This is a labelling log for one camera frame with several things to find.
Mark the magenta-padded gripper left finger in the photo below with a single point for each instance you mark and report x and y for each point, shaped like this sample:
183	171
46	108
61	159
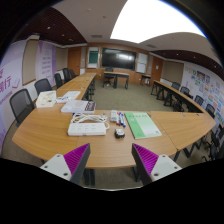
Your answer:
75	161

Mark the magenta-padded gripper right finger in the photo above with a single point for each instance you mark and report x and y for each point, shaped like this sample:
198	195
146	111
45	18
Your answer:
148	163

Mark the white power strip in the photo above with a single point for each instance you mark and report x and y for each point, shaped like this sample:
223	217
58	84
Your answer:
86	129

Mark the green booklet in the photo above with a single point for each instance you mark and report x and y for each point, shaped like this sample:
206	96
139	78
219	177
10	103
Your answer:
142	125

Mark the red whiteboard marker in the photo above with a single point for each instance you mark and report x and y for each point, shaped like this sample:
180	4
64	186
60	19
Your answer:
118	119

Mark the white paper sheets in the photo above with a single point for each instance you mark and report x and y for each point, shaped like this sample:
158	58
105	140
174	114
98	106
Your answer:
72	95

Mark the white cardboard box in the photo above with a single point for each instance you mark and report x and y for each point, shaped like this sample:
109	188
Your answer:
46	99

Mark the long wooden conference table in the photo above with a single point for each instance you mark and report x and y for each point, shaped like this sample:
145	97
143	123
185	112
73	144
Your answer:
78	83
176	95

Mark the small wooden side desk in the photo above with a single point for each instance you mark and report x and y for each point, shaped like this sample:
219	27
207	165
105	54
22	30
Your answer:
146	76

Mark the black chair at desk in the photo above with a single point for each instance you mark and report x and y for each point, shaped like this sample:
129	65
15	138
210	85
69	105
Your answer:
108	78

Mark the brown wooden door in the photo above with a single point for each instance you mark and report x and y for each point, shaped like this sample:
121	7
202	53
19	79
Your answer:
74	60
157	69

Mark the wooden lectern desk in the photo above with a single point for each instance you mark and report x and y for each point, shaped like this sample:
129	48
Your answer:
116	74

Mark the plain white whiteboard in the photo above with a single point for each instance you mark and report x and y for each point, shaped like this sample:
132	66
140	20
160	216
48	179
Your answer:
142	63

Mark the whiteboard with green panel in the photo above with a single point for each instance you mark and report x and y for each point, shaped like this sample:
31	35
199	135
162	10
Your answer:
93	57

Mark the ceiling air vent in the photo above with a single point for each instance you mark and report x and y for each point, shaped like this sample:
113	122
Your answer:
151	46
96	36

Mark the bright ceiling light panel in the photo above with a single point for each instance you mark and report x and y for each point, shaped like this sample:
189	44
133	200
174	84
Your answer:
153	20

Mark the colourful wall notice display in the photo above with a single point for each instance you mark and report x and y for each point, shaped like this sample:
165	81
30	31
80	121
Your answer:
206	91

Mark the beige wall board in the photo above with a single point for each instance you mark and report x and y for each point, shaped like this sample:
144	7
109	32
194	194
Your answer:
172	72

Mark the purple wall banner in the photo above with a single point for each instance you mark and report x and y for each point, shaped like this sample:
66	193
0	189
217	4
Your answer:
46	63

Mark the white and purple wall poster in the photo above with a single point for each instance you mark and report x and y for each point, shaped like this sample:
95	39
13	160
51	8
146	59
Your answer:
10	80

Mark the large black wall screen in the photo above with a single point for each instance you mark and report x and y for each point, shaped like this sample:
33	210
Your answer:
118	59

